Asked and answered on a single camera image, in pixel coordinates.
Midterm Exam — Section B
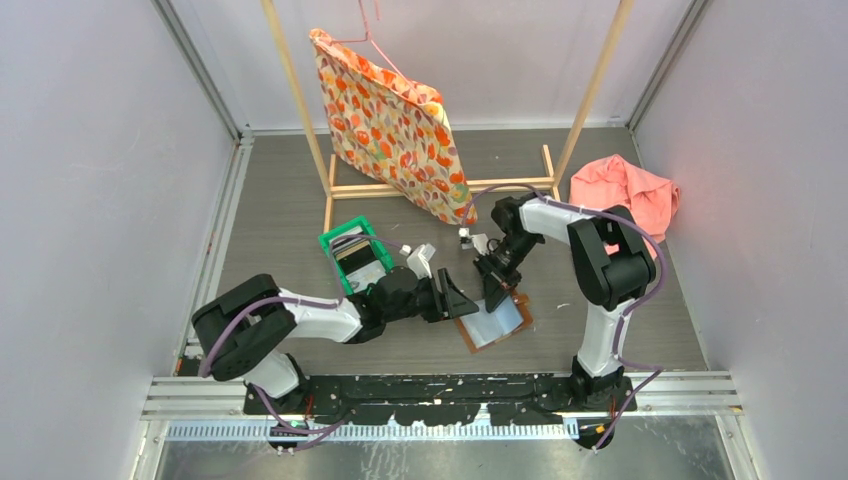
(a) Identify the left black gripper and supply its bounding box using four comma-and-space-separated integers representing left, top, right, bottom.
384, 268, 477, 323

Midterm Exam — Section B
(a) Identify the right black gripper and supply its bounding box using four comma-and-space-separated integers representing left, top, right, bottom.
474, 231, 543, 313

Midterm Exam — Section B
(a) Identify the brown leather card holder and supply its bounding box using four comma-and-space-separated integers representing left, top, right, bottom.
455, 293, 534, 354

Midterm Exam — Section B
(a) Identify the green plastic card bin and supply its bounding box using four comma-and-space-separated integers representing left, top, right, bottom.
318, 215, 395, 294

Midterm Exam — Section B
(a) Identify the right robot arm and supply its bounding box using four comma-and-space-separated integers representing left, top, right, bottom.
474, 194, 657, 411

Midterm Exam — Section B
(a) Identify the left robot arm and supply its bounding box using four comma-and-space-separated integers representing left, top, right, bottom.
191, 266, 480, 414

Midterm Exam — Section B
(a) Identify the stack of credit cards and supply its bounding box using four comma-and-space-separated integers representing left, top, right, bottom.
330, 234, 391, 293

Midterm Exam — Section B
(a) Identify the wooden clothes rack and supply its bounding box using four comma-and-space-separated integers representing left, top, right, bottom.
261, 1, 633, 227

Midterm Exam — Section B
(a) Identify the pink crumpled cloth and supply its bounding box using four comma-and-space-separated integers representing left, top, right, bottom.
568, 154, 681, 244

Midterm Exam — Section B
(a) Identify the floral fabric bag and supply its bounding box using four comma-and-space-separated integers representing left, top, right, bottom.
309, 28, 477, 224

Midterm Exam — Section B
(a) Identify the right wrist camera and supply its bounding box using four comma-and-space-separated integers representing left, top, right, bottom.
458, 227, 490, 255

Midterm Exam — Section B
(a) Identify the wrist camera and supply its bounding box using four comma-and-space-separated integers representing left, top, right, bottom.
399, 243, 436, 279
458, 227, 490, 255

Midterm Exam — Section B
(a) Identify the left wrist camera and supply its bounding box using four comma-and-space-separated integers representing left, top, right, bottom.
399, 243, 436, 279

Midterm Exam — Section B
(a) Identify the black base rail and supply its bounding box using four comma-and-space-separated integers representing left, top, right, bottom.
243, 373, 636, 427

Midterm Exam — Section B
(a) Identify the aluminium frame rail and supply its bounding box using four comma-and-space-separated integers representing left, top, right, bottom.
141, 371, 743, 442

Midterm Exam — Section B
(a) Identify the pink wire hanger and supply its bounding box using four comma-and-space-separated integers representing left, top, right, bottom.
330, 1, 443, 101

